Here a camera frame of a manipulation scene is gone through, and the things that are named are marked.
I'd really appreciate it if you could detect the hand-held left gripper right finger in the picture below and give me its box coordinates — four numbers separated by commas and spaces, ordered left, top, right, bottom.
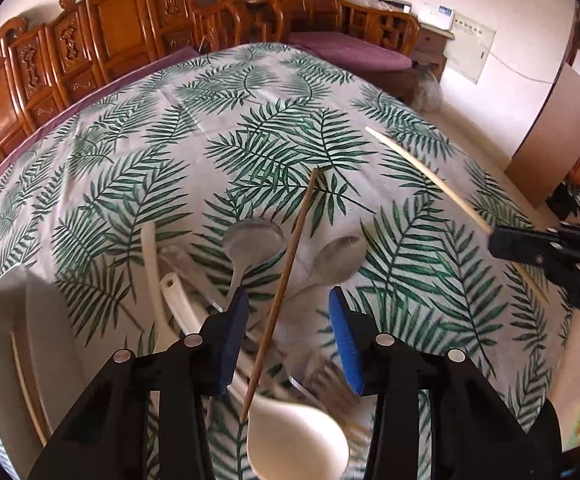
329, 287, 563, 480

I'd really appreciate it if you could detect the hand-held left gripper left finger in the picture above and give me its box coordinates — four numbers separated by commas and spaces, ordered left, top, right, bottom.
27, 287, 251, 480

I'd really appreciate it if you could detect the metal fork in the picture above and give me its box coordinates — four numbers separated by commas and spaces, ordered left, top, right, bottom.
290, 355, 371, 443

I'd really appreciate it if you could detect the brown wooden chopstick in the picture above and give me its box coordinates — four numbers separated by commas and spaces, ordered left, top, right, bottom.
239, 167, 319, 422

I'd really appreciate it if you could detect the pale bamboo chopstick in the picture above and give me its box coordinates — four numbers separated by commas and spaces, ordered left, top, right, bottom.
10, 330, 48, 448
365, 126, 551, 306

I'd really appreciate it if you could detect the white utensil tray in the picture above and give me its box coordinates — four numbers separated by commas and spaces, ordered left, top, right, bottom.
0, 264, 88, 466

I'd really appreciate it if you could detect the metal spoon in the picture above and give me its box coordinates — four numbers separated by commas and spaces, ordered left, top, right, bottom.
221, 219, 287, 311
275, 235, 367, 341

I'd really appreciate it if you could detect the brown wooden board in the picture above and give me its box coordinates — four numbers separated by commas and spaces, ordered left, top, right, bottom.
506, 62, 580, 208

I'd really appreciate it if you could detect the leaf print tablecloth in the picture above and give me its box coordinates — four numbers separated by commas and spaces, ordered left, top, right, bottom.
0, 42, 576, 480

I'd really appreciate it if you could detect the wooden bedside cabinet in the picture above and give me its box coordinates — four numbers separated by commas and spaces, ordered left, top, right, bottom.
412, 22, 456, 81

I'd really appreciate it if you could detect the white box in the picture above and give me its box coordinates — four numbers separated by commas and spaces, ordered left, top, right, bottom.
419, 2, 457, 30

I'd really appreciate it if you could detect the purple seat cushion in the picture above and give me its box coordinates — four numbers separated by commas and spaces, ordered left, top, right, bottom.
287, 30, 413, 72

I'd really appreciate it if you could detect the small wooden side table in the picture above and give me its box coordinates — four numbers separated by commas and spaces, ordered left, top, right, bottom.
242, 0, 285, 43

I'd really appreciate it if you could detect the carved wooden sofa bench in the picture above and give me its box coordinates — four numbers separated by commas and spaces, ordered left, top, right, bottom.
0, 0, 243, 196

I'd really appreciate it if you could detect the white wall cable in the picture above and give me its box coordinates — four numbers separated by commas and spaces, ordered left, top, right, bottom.
490, 50, 557, 84

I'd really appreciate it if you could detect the white wall panel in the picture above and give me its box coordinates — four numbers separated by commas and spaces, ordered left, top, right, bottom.
442, 22, 497, 85

